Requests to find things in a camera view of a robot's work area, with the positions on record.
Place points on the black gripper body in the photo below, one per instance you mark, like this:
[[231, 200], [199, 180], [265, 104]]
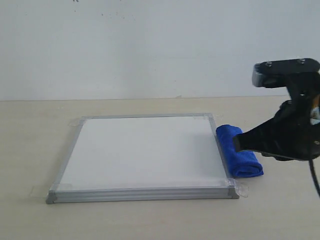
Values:
[[294, 131]]

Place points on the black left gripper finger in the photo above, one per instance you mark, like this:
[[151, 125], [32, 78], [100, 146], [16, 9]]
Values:
[[255, 140]]

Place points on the blue microfibre cloth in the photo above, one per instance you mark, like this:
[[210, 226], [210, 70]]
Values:
[[243, 164]]

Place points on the white board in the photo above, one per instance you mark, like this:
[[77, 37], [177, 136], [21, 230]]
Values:
[[142, 158]]

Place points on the clear tape front right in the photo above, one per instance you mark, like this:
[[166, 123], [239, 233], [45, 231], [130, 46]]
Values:
[[235, 189]]

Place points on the clear tape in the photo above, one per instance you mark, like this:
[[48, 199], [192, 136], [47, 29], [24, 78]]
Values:
[[43, 191], [208, 116], [235, 189], [77, 122]]

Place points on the clear tape back right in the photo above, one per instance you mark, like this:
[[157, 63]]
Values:
[[208, 116]]

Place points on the clear tape back left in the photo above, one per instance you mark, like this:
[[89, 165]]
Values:
[[77, 122]]

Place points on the clear tape front left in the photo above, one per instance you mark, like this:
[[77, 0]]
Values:
[[43, 191]]

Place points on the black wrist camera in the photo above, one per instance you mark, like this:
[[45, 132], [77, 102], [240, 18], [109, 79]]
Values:
[[280, 72]]

